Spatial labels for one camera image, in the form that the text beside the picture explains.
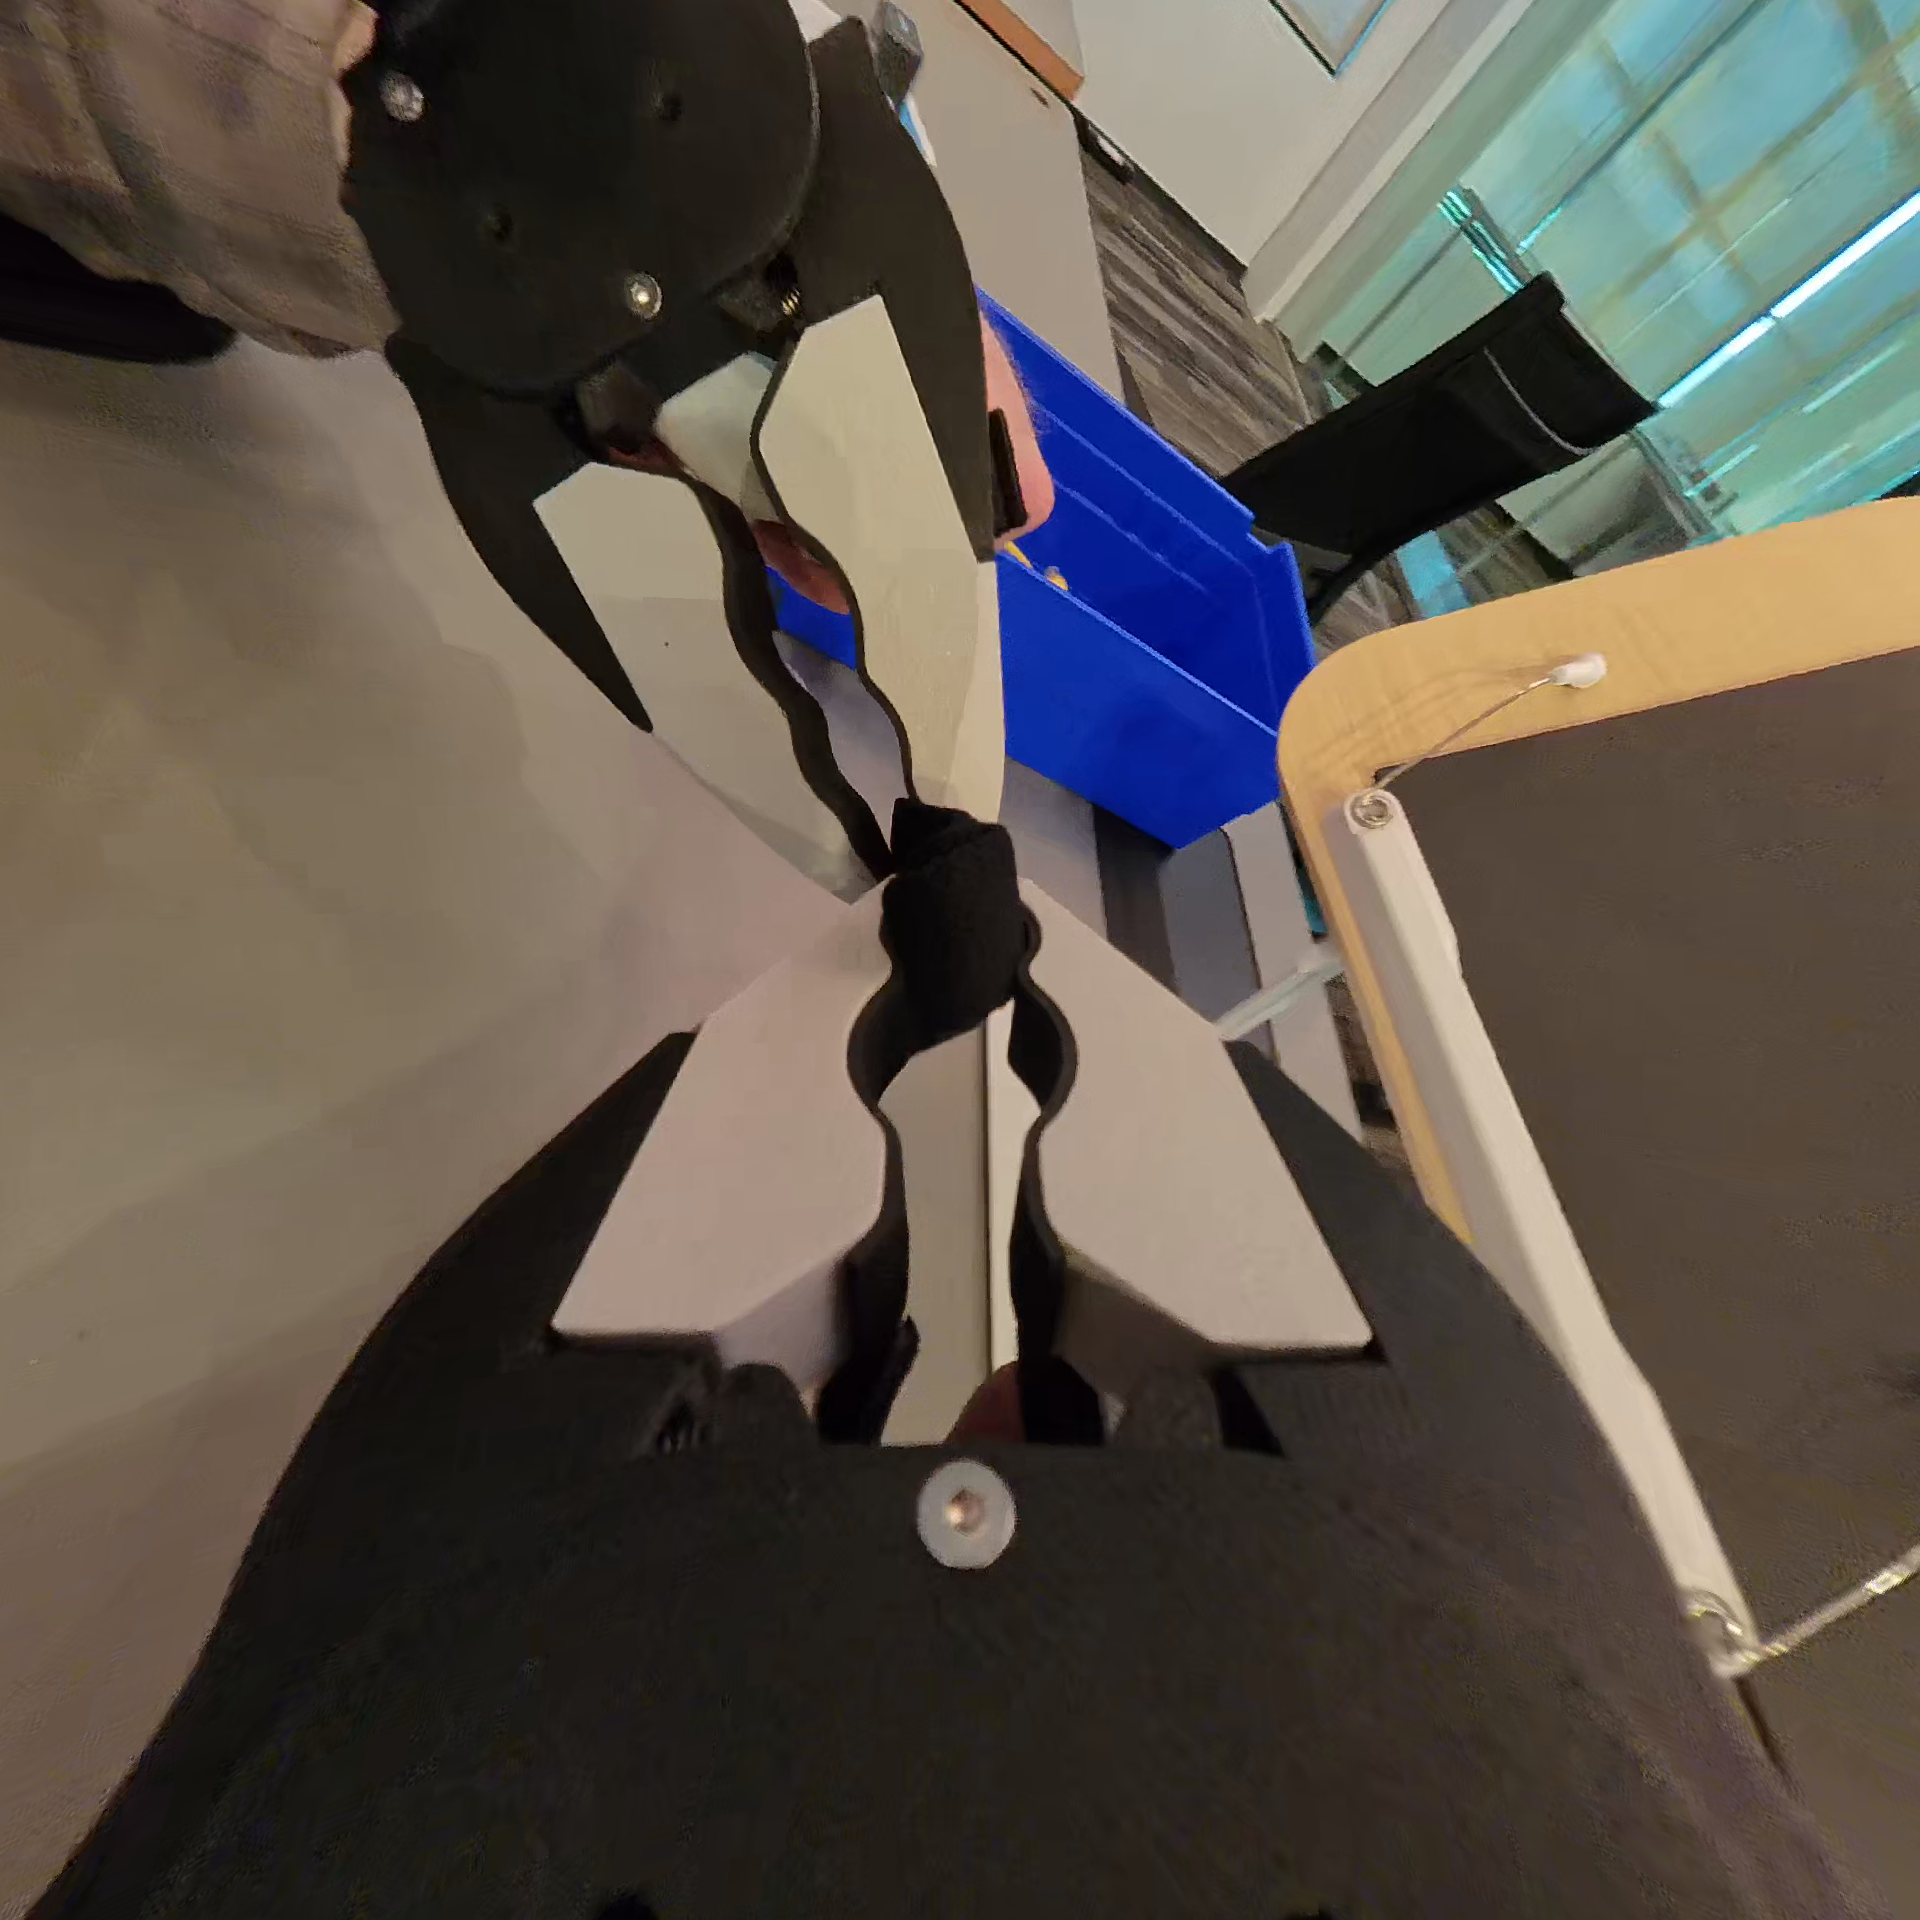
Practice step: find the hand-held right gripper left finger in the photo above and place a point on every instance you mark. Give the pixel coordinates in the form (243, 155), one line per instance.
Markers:
(734, 1202)

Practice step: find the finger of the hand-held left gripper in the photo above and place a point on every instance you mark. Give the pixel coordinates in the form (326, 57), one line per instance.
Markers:
(661, 600)
(899, 526)

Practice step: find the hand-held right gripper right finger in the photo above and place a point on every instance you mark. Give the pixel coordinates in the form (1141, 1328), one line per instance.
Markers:
(1185, 1202)

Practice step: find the blue plastic bin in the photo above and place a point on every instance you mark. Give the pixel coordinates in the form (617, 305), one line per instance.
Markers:
(1138, 705)

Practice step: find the person's left forearm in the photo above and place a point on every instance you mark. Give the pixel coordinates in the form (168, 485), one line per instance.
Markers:
(150, 151)

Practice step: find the person's left hand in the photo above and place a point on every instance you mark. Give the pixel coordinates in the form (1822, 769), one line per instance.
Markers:
(1012, 385)

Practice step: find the black chair armrest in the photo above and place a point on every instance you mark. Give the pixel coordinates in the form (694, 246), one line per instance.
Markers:
(88, 302)

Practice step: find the black visitor chair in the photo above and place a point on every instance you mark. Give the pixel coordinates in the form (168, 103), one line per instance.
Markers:
(1440, 435)

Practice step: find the black-faced wooden board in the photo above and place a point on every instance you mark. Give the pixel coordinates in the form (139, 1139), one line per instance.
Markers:
(1726, 1050)

